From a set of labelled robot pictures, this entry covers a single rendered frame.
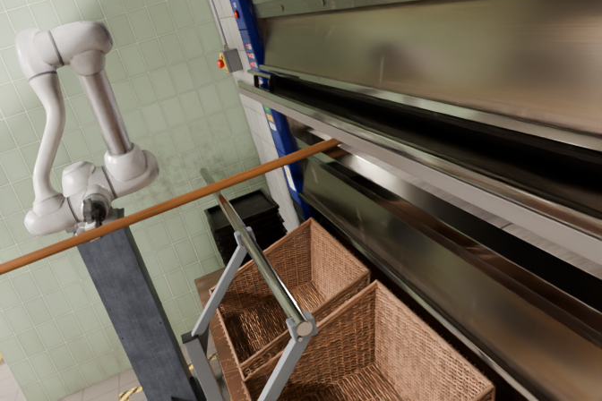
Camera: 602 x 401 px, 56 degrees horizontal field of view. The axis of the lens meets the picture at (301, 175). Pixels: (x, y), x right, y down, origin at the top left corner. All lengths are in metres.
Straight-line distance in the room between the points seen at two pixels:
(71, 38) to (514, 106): 1.67
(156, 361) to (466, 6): 2.19
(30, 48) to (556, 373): 1.85
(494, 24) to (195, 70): 2.25
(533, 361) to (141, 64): 2.33
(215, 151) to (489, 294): 2.10
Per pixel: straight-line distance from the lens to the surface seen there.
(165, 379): 2.80
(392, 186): 1.43
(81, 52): 2.19
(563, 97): 0.76
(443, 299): 1.34
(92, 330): 3.33
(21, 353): 3.41
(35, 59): 2.18
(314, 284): 2.29
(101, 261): 2.53
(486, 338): 1.23
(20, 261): 1.82
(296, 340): 1.03
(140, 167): 2.44
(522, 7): 0.83
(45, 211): 2.11
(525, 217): 0.66
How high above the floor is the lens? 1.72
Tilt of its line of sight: 19 degrees down
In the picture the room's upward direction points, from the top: 17 degrees counter-clockwise
